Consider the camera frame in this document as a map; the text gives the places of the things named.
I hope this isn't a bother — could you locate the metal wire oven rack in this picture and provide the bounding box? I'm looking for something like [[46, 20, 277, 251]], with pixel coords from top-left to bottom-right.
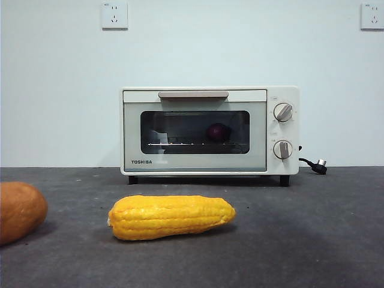
[[148, 140, 247, 148]]

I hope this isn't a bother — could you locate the white Toshiba toaster oven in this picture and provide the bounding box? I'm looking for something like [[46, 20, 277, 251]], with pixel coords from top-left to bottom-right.
[[120, 86, 301, 187]]

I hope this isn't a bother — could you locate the yellow corn cob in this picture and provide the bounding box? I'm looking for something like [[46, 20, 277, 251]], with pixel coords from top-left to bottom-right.
[[107, 194, 237, 241]]

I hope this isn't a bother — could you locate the oven knob with upright grip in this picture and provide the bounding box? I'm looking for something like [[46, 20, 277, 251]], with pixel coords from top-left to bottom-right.
[[272, 139, 294, 160]]

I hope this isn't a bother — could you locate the oven knob with slanted grip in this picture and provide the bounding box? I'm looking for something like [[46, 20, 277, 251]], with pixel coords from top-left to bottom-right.
[[273, 102, 295, 123]]

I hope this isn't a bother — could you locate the orange-brown potato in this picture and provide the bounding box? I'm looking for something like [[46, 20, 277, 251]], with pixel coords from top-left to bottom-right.
[[0, 181, 49, 246]]

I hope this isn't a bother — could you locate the oven door with beige handle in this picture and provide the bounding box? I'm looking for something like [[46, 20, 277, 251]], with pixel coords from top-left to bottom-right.
[[122, 89, 268, 173]]

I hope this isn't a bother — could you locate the white wall socket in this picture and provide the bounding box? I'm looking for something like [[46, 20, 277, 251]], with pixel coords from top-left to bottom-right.
[[360, 2, 384, 31], [101, 2, 129, 31]]

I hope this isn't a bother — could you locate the black power cable with plug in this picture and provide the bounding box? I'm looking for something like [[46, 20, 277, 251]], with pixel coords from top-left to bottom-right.
[[298, 145, 328, 175]]

